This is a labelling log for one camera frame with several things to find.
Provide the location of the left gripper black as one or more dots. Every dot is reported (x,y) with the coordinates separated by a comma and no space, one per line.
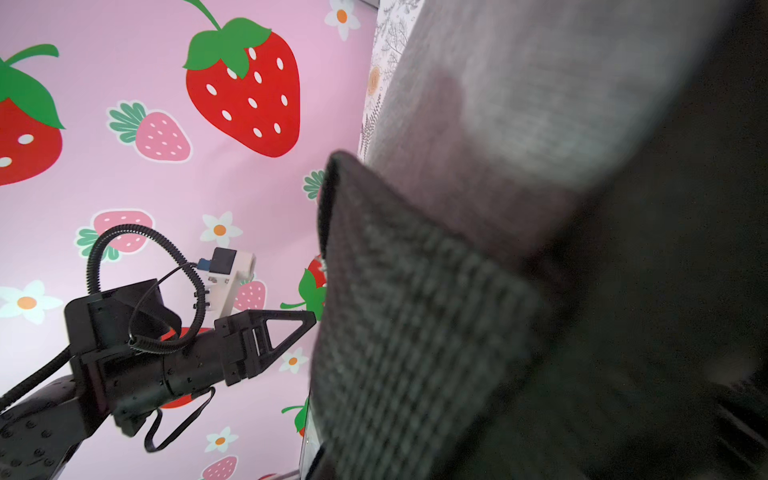
(126,364)

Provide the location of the grey laptop bag with handles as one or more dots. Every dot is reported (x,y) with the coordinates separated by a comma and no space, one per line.
(552,261)

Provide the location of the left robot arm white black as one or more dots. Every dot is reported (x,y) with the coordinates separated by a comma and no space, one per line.
(40,434)

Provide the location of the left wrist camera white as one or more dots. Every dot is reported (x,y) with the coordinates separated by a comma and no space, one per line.
(222,275)

